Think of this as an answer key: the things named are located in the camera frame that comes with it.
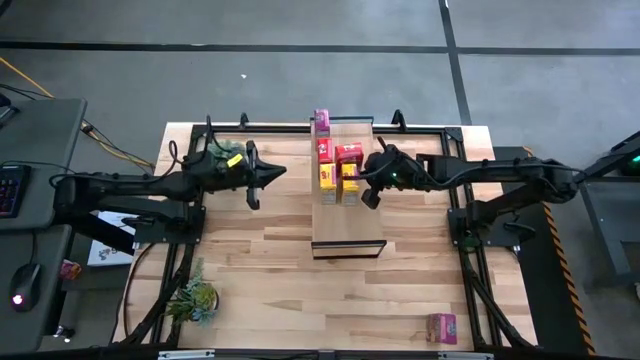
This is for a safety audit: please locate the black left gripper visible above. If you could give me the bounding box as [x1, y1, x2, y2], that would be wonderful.
[214, 140, 288, 211]

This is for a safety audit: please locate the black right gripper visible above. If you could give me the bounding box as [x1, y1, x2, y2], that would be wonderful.
[343, 135, 426, 210]

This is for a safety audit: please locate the Corn Pops cereal box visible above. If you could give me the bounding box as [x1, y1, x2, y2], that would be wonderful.
[318, 162, 339, 206]
[340, 162, 362, 208]

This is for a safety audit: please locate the Froot Loops cereal box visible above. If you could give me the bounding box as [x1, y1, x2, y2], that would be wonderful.
[316, 137, 335, 165]
[333, 141, 366, 169]

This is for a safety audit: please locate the Raisin Bran cereal box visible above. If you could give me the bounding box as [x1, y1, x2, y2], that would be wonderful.
[313, 108, 332, 139]
[425, 312, 459, 346]

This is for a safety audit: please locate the round green plant, white pot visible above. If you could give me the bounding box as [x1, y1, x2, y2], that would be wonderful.
[206, 139, 249, 167]

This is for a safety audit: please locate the spiky green succulent plant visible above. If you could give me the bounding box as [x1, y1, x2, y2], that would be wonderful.
[165, 256, 221, 327]

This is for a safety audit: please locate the white printed sheet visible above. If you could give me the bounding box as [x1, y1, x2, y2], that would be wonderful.
[86, 209, 140, 268]

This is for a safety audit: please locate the black mat with hazard stripes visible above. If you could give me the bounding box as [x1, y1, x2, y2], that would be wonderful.
[492, 145, 597, 357]

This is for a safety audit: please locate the pink snack bag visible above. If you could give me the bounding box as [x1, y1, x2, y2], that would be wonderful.
[59, 259, 83, 282]

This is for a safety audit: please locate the grey desk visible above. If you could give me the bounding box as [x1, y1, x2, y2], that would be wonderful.
[0, 97, 88, 232]
[0, 224, 74, 354]

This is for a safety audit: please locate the grey metal stand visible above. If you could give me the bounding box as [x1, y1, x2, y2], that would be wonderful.
[551, 129, 640, 292]

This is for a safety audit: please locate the black backlit keyboard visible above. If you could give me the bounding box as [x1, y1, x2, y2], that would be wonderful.
[0, 164, 33, 219]

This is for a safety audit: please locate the black computer mouse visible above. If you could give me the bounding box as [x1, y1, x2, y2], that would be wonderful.
[8, 262, 43, 314]

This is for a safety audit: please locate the wooden shelf with black frame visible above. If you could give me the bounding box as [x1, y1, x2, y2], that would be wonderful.
[309, 115, 389, 260]

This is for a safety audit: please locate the black aluminium rail frame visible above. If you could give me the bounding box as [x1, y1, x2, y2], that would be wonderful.
[113, 109, 537, 351]

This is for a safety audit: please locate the yellow cable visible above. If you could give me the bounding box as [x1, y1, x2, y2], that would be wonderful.
[0, 56, 157, 169]

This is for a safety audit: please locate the silver metal bracket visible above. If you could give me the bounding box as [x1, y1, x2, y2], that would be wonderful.
[157, 349, 217, 360]
[437, 351, 495, 360]

